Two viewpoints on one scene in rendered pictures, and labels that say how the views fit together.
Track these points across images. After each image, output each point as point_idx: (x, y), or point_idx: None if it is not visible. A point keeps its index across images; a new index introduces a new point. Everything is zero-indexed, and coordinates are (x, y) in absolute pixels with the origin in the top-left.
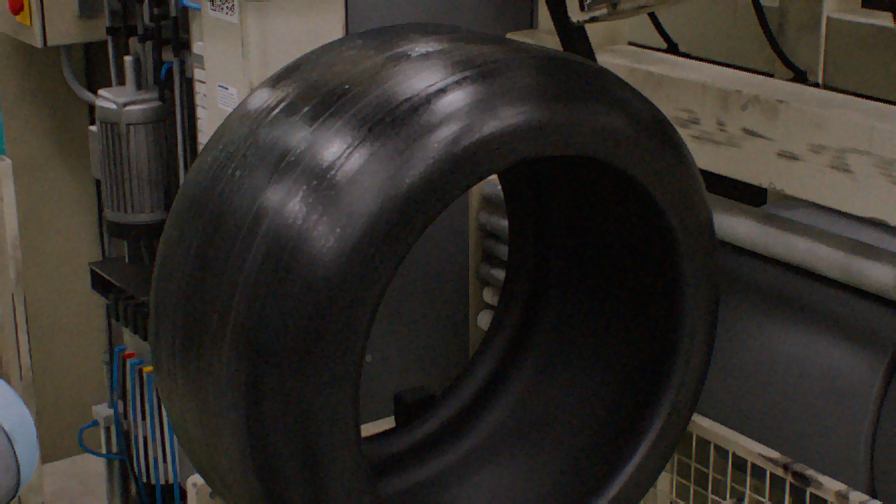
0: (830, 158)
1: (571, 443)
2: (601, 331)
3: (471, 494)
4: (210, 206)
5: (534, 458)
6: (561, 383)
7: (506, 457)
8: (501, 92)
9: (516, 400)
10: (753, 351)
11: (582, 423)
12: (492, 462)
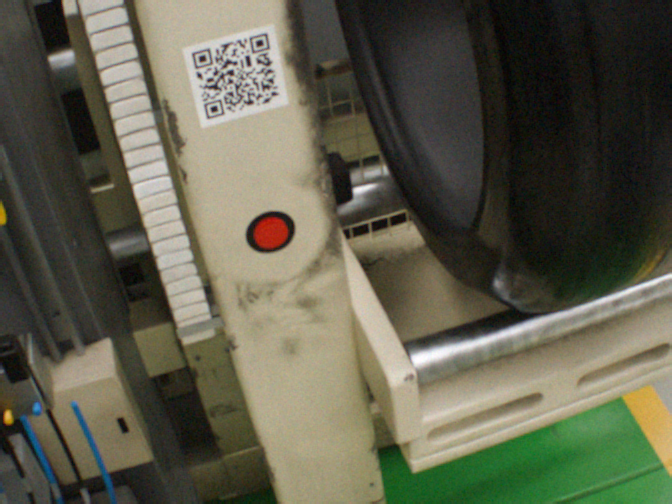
0: None
1: (473, 95)
2: (413, 0)
3: (469, 188)
4: None
5: (461, 128)
6: (408, 64)
7: (439, 147)
8: None
9: (395, 102)
10: (313, 11)
11: (463, 76)
12: (436, 159)
